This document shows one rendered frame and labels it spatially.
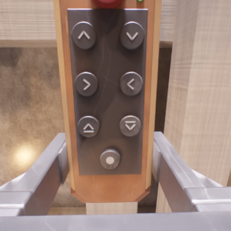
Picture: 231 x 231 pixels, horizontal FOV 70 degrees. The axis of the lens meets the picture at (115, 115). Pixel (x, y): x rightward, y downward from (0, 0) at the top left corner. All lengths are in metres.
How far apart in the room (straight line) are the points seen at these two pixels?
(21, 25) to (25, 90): 0.18
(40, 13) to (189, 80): 0.30
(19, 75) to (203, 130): 0.46
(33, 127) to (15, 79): 0.14
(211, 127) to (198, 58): 0.12
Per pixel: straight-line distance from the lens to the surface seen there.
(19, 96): 0.53
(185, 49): 0.32
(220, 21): 0.31
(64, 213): 0.64
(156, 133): 0.16
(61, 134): 0.16
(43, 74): 0.50
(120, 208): 0.37
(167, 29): 0.39
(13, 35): 0.41
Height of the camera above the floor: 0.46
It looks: 75 degrees down
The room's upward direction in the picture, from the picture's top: 175 degrees clockwise
